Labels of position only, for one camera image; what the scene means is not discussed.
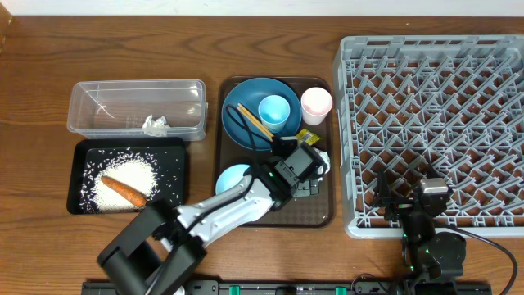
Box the light blue bowl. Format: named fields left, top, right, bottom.
left=215, top=164, right=250, bottom=194

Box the small white tissue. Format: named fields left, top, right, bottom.
left=142, top=115, right=170, bottom=137

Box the orange carrot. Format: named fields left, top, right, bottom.
left=101, top=176, right=147, bottom=207

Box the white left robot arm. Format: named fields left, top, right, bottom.
left=97, top=143, right=327, bottom=295

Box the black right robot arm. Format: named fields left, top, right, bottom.
left=373, top=169, right=466, bottom=295

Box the grey plastic dishwasher rack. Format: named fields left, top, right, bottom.
left=333, top=35, right=523, bottom=239

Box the yellow green snack wrapper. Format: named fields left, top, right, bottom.
left=296, top=129, right=321, bottom=146

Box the wooden chopstick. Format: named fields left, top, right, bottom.
left=236, top=106, right=273, bottom=142
left=237, top=102, right=276, bottom=138

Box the brown serving tray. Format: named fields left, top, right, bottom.
left=214, top=76, right=335, bottom=228

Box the light blue plastic cup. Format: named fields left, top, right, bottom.
left=258, top=95, right=291, bottom=133

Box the pink plastic cup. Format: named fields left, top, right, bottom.
left=300, top=87, right=333, bottom=125

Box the dark blue plate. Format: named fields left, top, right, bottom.
left=221, top=78, right=302, bottom=149

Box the black tray bin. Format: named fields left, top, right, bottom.
left=66, top=138, right=186, bottom=215

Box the pile of white rice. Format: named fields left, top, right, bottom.
left=74, top=147, right=185, bottom=214

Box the clear plastic bin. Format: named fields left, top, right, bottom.
left=67, top=79, right=208, bottom=141

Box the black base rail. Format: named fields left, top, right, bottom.
left=80, top=280, right=492, bottom=295

